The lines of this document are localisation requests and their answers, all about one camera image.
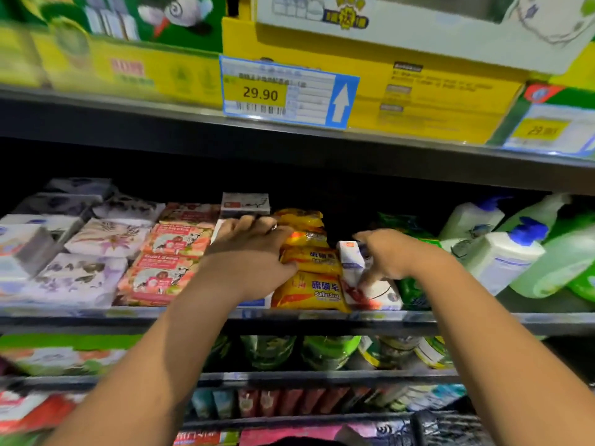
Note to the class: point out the person's left hand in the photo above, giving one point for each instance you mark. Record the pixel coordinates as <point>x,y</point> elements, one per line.
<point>246,260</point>

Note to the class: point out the person's right hand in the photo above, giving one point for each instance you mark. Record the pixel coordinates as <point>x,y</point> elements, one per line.
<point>400,253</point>

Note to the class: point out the stack of green soap boxes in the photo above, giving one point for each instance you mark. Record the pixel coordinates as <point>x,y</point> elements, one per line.
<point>409,292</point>

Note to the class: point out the stack of white purple soap boxes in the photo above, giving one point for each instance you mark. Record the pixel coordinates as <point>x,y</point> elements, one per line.
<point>377,294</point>

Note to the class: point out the stack of white orange soap boxes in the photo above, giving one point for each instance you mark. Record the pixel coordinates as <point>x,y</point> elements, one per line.
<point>245,204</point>

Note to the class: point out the stack of yellow soap boxes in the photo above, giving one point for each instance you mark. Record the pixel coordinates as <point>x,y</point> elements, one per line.
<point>311,288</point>

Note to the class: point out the white hand sanitizer bottle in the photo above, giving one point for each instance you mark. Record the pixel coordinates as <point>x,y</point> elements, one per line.
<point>502,260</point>
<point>469,220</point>

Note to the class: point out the stack of pink soap boxes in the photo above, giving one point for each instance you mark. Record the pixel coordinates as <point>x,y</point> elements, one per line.
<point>158,274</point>

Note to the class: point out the pale green hand sanitizer bottle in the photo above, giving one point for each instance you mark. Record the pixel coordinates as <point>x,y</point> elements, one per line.
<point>539,211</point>

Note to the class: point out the white purple shield soap box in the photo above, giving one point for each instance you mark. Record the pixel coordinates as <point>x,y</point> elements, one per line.
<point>46,223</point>

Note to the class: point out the person's right forearm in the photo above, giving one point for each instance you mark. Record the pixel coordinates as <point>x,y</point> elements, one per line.
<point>511,348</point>

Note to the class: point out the person's left forearm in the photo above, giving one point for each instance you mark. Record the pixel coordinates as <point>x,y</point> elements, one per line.
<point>139,376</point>

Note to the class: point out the teal packets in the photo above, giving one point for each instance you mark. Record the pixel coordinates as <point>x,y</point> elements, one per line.
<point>423,396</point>

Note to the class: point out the row of blue white tubes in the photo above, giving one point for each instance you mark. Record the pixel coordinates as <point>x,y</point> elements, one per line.
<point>214,402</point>

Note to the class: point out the row of red tubes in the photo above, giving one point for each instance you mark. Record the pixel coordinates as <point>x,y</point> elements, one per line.
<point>297,400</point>

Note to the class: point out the flat yellow box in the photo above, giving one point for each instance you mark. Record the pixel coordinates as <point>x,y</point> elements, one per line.
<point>446,97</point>

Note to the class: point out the white blue price tag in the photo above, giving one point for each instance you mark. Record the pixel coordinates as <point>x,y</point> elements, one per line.
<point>288,93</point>
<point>553,132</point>

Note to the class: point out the yellow red flat pack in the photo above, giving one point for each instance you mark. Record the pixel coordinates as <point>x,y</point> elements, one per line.
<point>204,438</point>

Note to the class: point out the pink flat pack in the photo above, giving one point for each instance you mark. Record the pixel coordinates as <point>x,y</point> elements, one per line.
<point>307,435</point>

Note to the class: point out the green white carton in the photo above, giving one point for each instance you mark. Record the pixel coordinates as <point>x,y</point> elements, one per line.
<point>65,355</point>

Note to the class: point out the green box mosquito print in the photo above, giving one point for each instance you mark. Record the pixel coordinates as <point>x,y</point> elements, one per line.
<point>121,60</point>

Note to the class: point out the red white packet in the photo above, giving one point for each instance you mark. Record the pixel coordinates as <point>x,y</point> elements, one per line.
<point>37,411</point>

